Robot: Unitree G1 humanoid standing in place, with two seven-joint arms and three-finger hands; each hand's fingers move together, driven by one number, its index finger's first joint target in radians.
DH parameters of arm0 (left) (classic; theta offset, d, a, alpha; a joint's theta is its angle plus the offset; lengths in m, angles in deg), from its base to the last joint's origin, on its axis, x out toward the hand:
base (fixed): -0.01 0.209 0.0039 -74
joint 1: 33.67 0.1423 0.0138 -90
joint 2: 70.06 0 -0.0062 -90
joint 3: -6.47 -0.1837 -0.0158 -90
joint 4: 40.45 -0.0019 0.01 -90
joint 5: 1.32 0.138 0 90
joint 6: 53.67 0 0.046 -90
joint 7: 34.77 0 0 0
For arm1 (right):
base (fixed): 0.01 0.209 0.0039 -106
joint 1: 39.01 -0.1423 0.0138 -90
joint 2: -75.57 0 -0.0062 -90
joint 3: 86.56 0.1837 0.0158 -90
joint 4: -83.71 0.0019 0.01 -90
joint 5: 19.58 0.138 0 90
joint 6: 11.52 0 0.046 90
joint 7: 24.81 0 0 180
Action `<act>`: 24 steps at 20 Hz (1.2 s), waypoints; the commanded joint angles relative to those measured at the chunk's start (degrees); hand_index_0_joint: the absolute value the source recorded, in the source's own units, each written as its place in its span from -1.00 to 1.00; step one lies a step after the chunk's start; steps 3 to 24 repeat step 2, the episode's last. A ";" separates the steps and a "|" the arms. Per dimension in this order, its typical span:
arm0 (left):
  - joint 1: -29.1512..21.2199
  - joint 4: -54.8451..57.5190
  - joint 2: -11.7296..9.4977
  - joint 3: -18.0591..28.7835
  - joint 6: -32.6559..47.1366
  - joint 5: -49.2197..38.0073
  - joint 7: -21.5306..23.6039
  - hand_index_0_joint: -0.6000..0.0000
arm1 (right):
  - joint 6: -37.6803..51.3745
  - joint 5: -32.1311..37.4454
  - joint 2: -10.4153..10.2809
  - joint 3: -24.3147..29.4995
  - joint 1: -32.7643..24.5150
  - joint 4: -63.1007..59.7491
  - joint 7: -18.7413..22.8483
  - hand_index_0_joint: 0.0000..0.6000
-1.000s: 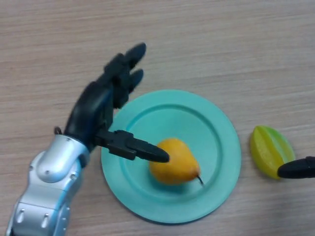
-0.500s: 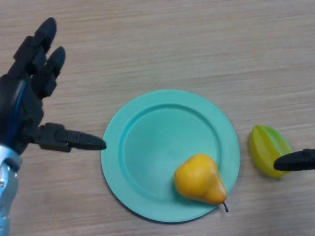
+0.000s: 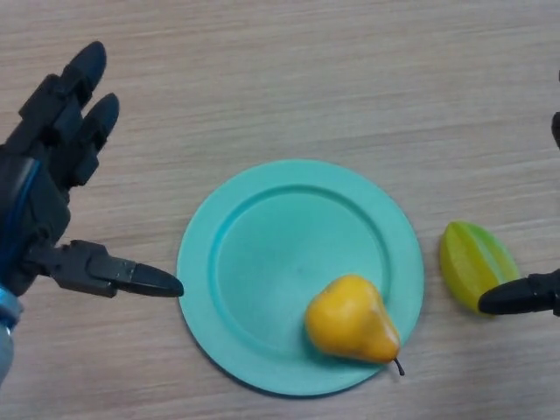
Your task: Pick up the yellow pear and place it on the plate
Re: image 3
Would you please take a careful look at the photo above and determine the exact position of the yellow green starfruit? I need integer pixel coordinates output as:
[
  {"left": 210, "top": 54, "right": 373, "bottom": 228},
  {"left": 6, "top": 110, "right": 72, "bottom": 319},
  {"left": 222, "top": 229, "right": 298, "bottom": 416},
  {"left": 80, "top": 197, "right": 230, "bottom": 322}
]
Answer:
[{"left": 438, "top": 220, "right": 522, "bottom": 315}]

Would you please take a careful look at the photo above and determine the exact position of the green round plate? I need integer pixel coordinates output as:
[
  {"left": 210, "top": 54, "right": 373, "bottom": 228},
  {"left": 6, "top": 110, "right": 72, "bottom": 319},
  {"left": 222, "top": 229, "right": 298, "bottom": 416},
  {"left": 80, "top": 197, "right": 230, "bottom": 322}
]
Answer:
[{"left": 176, "top": 158, "right": 425, "bottom": 398}]

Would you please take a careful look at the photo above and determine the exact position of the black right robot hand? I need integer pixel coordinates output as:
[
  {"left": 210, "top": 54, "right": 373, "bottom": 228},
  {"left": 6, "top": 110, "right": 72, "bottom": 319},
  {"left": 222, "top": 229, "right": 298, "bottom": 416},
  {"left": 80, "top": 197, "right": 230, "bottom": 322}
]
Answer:
[{"left": 478, "top": 69, "right": 560, "bottom": 319}]

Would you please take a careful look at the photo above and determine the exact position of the yellow pear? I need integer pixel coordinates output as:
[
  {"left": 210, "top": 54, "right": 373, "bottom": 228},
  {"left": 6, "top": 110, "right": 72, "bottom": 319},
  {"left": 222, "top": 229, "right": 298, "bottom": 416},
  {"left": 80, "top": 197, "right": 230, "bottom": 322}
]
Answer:
[{"left": 304, "top": 274, "right": 406, "bottom": 377}]

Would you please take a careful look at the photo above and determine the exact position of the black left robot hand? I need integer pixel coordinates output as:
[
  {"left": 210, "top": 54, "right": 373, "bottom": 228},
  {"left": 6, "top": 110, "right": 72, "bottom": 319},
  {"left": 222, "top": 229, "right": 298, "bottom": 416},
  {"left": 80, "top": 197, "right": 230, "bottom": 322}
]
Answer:
[{"left": 0, "top": 40, "right": 185, "bottom": 299}]

